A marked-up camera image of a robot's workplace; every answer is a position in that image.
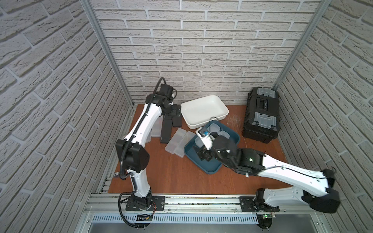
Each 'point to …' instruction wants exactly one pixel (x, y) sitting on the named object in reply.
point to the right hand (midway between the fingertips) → (201, 139)
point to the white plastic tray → (199, 112)
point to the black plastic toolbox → (262, 122)
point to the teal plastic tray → (211, 167)
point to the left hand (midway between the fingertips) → (176, 109)
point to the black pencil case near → (166, 130)
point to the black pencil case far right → (177, 121)
